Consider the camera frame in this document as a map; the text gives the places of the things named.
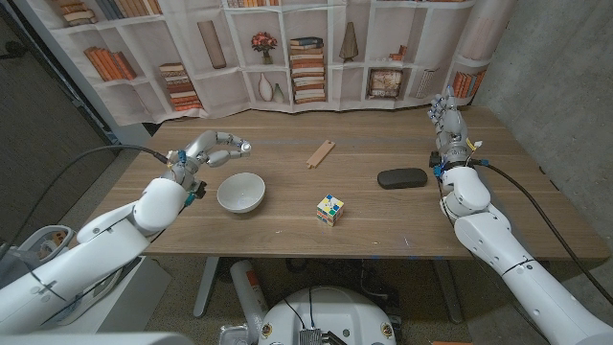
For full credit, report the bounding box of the white flat platform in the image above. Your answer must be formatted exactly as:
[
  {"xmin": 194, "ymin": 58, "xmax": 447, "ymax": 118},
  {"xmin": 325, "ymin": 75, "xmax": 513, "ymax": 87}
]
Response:
[{"xmin": 47, "ymin": 256, "xmax": 173, "ymax": 335}]

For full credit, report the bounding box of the silver foil tray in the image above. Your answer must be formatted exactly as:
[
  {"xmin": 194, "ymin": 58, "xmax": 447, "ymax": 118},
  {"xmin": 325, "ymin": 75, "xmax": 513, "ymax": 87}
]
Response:
[{"xmin": 219, "ymin": 324, "xmax": 251, "ymax": 345}]

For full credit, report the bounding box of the colourful puzzle cube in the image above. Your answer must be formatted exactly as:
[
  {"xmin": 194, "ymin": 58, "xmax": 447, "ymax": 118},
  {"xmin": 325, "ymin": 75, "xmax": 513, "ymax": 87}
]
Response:
[{"xmin": 315, "ymin": 194, "xmax": 345, "ymax": 228}]

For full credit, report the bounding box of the black glasses case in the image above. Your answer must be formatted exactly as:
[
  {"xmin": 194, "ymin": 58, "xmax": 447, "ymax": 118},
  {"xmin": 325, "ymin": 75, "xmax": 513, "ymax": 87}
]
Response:
[{"xmin": 376, "ymin": 167, "xmax": 429, "ymax": 191}]

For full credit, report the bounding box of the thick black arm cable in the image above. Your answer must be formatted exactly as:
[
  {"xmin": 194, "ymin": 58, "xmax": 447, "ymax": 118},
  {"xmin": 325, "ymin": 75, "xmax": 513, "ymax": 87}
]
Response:
[
  {"xmin": 0, "ymin": 144, "xmax": 170, "ymax": 263},
  {"xmin": 473, "ymin": 159, "xmax": 613, "ymax": 307}
]

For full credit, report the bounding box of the white ceramic bowl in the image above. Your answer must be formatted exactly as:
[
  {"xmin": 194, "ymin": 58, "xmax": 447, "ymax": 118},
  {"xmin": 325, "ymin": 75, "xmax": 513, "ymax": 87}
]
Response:
[{"xmin": 216, "ymin": 172, "xmax": 266, "ymax": 215}]

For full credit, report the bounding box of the wooden track block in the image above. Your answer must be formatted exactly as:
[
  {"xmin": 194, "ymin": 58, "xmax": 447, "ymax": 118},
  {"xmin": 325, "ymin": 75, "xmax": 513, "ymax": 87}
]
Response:
[{"xmin": 306, "ymin": 139, "xmax": 336, "ymax": 171}]

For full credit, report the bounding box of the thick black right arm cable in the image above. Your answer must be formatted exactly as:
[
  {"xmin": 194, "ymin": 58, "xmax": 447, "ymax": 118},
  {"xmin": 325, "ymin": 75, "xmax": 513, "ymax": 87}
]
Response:
[{"xmin": 473, "ymin": 159, "xmax": 613, "ymax": 307}]

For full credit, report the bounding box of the white round frame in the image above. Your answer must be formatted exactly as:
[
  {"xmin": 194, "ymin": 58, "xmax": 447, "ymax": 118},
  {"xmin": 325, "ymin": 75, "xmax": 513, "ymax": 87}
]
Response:
[{"xmin": 16, "ymin": 224, "xmax": 77, "ymax": 265}]

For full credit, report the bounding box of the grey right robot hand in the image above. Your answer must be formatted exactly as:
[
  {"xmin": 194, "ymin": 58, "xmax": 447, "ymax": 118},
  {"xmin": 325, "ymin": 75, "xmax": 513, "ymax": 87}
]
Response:
[{"xmin": 427, "ymin": 84, "xmax": 474, "ymax": 168}]

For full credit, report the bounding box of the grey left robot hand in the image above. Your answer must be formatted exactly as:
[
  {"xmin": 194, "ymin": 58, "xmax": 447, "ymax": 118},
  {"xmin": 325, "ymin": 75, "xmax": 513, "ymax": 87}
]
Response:
[{"xmin": 167, "ymin": 129, "xmax": 253, "ymax": 187}]

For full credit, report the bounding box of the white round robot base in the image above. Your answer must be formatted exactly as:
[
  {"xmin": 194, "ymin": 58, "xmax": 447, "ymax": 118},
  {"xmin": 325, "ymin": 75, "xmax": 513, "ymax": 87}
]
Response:
[{"xmin": 258, "ymin": 286, "xmax": 397, "ymax": 345}]

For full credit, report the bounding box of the grey table leg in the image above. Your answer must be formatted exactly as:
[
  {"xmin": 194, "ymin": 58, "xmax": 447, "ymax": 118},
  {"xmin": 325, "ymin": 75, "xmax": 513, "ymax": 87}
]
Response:
[
  {"xmin": 433, "ymin": 260, "xmax": 465, "ymax": 325},
  {"xmin": 193, "ymin": 257, "xmax": 220, "ymax": 319}
]

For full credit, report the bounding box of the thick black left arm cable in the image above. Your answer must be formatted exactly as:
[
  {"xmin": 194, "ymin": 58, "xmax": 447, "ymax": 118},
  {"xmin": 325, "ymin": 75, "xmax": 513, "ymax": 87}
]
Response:
[{"xmin": 0, "ymin": 144, "xmax": 170, "ymax": 263}]

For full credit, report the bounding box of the white cylinder roll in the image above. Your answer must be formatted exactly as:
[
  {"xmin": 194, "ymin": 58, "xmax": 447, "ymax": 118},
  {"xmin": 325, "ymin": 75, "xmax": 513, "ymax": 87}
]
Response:
[{"xmin": 229, "ymin": 260, "xmax": 269, "ymax": 332}]

